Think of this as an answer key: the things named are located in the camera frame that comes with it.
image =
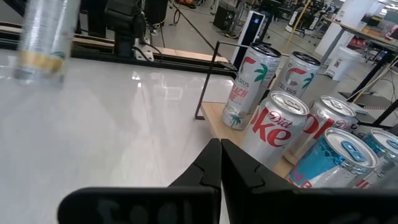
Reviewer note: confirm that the blue silver Red Bull can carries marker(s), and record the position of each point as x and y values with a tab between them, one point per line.
326	161
384	146

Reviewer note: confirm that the wooden desk with black legs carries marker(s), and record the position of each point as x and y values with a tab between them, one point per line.
360	32

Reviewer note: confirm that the tall white yellow-banded can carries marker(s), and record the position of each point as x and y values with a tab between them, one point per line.
43	46

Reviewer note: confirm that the white fan stand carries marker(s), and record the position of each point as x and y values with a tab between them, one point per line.
248	34

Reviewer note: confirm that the white trash bin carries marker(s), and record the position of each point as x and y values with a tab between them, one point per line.
342	63

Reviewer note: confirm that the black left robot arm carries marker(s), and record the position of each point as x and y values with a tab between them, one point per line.
124	18

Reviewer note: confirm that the white Celsius can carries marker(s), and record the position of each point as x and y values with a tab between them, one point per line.
295	77
248	90

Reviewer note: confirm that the silver Diet Coke can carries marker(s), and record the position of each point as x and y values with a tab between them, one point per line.
273	130
326	124

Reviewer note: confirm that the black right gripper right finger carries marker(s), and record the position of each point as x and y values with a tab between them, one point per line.
242	171

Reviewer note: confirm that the black aluminium table frame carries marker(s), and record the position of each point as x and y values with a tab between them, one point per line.
186	63

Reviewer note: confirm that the black equipment box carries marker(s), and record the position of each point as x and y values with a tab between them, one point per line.
224	17

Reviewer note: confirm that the wooden shelf with black frame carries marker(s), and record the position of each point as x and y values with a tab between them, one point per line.
214	118

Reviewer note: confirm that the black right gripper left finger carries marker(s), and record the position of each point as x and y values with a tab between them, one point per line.
205	171

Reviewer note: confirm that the wooden table base board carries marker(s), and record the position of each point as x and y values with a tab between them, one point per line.
183	53

